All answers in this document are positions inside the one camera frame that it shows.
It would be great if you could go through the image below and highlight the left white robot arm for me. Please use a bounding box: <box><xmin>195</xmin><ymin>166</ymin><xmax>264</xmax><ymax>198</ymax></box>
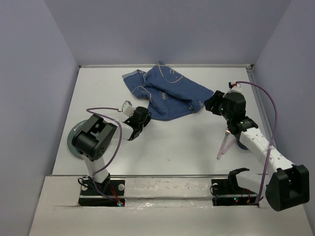
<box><xmin>71</xmin><ymin>104</ymin><xmax>151</xmax><ymax>194</ymax></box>

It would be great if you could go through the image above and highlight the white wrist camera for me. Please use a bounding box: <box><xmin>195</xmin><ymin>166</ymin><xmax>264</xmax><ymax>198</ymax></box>
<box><xmin>227</xmin><ymin>82</ymin><xmax>242</xmax><ymax>93</ymax></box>
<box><xmin>121</xmin><ymin>100</ymin><xmax>136</xmax><ymax>117</ymax></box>

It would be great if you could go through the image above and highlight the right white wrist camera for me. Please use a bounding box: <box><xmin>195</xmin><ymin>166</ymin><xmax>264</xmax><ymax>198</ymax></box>
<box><xmin>227</xmin><ymin>82</ymin><xmax>242</xmax><ymax>93</ymax></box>

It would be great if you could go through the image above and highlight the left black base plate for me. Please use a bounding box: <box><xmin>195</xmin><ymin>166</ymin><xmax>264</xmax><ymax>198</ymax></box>
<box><xmin>78</xmin><ymin>177</ymin><xmax>126</xmax><ymax>207</ymax></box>

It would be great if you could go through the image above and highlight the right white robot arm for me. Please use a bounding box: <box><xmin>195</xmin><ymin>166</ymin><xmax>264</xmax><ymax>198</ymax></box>
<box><xmin>204</xmin><ymin>89</ymin><xmax>310</xmax><ymax>211</ymax></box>

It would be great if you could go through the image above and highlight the dark blue mug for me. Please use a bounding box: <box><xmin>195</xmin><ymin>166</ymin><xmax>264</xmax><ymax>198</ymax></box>
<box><xmin>237</xmin><ymin>139</ymin><xmax>248</xmax><ymax>150</ymax></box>

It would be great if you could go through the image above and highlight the teal ceramic plate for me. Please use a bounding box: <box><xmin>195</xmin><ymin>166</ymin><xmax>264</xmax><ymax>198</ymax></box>
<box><xmin>67</xmin><ymin>119</ymin><xmax>89</xmax><ymax>160</ymax></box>

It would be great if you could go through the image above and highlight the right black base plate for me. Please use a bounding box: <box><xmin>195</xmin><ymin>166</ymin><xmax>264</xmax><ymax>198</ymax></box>
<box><xmin>209</xmin><ymin>178</ymin><xmax>258</xmax><ymax>207</ymax></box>

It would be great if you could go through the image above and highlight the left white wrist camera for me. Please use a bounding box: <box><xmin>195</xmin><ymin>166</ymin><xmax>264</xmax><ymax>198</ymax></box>
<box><xmin>121</xmin><ymin>100</ymin><xmax>136</xmax><ymax>117</ymax></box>

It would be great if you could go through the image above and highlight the blue embroidered cloth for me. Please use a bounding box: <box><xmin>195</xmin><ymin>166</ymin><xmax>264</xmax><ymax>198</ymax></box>
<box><xmin>122</xmin><ymin>61</ymin><xmax>214</xmax><ymax>121</ymax></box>

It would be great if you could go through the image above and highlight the pink handled fork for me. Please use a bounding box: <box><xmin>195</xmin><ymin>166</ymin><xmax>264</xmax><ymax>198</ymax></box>
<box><xmin>217</xmin><ymin>129</ymin><xmax>230</xmax><ymax>160</ymax></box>

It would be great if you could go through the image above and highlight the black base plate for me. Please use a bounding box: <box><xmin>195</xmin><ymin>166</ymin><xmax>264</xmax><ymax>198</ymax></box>
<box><xmin>209</xmin><ymin>178</ymin><xmax>258</xmax><ymax>207</ymax></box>
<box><xmin>78</xmin><ymin>177</ymin><xmax>126</xmax><ymax>207</ymax></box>

